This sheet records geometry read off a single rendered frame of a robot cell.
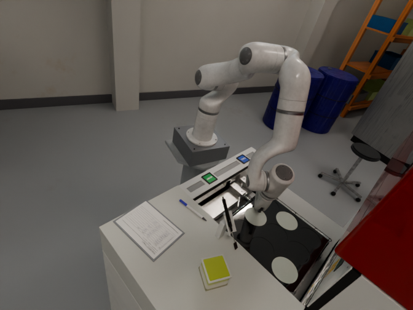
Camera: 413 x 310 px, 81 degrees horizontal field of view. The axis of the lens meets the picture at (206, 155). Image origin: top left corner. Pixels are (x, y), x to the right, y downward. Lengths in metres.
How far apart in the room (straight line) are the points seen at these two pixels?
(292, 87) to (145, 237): 0.69
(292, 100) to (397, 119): 3.36
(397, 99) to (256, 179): 3.40
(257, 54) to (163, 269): 0.76
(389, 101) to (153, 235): 3.72
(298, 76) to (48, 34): 2.88
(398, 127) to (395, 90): 0.50
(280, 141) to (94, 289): 1.50
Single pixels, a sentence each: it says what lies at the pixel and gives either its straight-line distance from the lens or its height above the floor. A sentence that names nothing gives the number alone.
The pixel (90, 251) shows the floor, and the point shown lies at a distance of 2.02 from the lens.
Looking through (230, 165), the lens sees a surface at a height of 0.96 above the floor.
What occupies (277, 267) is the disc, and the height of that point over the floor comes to 0.90.
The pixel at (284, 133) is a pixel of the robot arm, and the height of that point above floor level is 1.34.
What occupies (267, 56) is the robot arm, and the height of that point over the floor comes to 1.52.
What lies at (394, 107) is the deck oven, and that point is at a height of 0.72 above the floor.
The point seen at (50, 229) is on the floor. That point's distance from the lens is 2.19.
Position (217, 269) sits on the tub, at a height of 1.03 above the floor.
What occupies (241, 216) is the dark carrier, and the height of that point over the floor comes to 0.90.
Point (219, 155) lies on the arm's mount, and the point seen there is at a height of 0.86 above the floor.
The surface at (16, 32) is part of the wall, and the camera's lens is 3.33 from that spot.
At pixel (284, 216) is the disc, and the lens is 1.20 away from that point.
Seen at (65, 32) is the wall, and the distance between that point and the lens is 3.32.
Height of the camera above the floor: 1.72
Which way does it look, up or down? 38 degrees down
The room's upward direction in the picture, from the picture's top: 14 degrees clockwise
